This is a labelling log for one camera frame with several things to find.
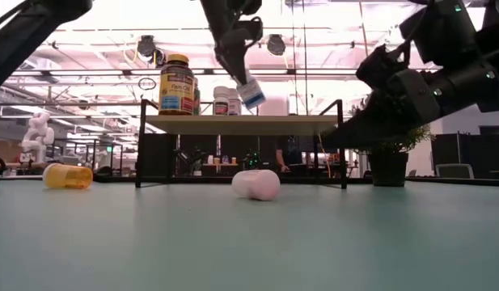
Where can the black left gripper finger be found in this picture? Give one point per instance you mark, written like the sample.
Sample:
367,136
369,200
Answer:
235,56

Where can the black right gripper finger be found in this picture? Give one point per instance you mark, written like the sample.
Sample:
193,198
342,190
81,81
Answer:
386,117
384,66

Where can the white bottle blue barcode label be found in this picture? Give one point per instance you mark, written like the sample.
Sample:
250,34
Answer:
252,95

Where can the white Trader Joe's melatonin bottle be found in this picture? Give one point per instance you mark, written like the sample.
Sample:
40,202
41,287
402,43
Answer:
234,106

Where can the small white bottle red label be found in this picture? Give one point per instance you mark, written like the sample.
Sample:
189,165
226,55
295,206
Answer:
221,107

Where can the amber fish oil bottle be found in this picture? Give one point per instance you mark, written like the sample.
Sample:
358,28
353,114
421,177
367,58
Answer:
176,87

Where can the plain pale unlabelled bottle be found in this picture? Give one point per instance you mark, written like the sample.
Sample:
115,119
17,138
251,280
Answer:
256,185

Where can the orange pill vial white cap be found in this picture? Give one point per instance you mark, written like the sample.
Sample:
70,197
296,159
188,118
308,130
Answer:
69,178

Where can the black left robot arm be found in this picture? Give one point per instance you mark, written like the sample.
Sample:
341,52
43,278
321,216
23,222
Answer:
22,36

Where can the wooden shelf black metal legs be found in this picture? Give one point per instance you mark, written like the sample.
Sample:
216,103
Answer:
233,125

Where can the green plant in black pot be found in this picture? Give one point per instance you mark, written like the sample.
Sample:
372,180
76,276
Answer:
388,169

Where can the grey office chair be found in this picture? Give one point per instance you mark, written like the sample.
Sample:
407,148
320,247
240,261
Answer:
454,171

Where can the black office partition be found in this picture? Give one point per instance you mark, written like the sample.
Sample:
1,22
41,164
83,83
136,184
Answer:
487,153

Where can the long horizontal light bar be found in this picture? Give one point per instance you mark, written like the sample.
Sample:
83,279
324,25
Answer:
111,72

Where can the white jointed robot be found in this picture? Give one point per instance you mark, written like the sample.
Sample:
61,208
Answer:
38,133

